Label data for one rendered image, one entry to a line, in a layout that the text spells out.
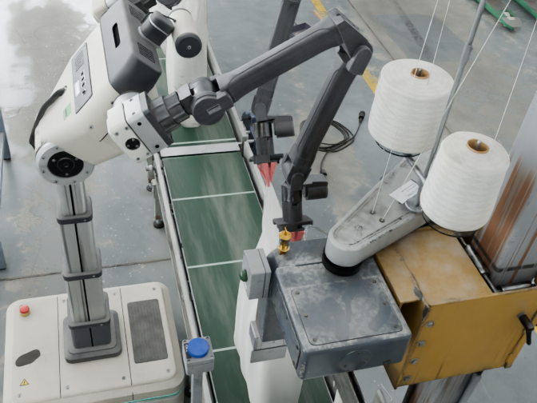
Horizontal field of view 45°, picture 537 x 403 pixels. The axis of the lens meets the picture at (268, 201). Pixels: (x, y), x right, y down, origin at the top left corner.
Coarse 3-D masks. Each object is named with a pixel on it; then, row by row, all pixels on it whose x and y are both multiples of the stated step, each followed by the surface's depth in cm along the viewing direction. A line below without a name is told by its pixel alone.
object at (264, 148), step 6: (258, 138) 203; (270, 138) 204; (258, 144) 203; (264, 144) 203; (270, 144) 203; (258, 150) 204; (264, 150) 203; (270, 150) 203; (252, 156) 202; (258, 156) 201; (264, 156) 202; (270, 156) 203; (276, 156) 203; (282, 156) 204
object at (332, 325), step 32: (288, 256) 144; (320, 256) 145; (288, 288) 137; (320, 288) 138; (352, 288) 139; (384, 288) 140; (256, 320) 162; (288, 320) 133; (320, 320) 132; (352, 320) 132; (384, 320) 133; (320, 352) 127; (352, 352) 129; (384, 352) 133
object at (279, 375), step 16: (272, 192) 201; (272, 208) 203; (272, 224) 204; (272, 240) 206; (240, 288) 221; (240, 304) 222; (256, 304) 200; (240, 320) 223; (240, 336) 221; (240, 352) 223; (288, 352) 192; (256, 368) 205; (272, 368) 197; (288, 368) 197; (256, 384) 208; (272, 384) 202; (288, 384) 203; (256, 400) 212; (272, 400) 207; (288, 400) 210
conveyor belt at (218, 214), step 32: (192, 160) 319; (224, 160) 321; (192, 192) 301; (224, 192) 303; (192, 224) 285; (224, 224) 287; (256, 224) 289; (192, 256) 271; (224, 256) 273; (192, 288) 258; (224, 288) 260; (224, 320) 248; (224, 352) 237; (224, 384) 227; (320, 384) 231
